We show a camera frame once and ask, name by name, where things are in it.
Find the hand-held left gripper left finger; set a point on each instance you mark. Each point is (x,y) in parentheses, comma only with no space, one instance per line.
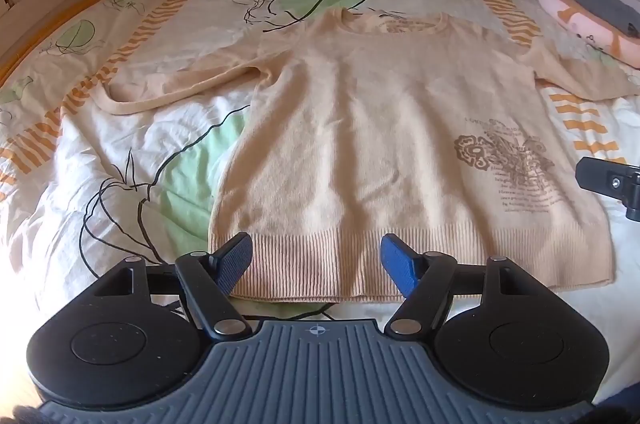
(236,258)

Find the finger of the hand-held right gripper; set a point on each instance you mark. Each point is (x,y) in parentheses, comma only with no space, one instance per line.
(607,181)

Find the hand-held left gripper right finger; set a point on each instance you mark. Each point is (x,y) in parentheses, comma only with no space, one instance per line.
(399,265)

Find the beige knit sweater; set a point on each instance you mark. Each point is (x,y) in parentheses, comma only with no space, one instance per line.
(380,153)

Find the leaf printed duvet cover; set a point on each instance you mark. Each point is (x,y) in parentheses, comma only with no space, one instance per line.
(140,143)

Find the pink pillow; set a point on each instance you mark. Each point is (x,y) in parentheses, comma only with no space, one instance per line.
(582,23)

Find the grey folded cloth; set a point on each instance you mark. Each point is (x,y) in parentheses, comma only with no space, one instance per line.
(597,3)

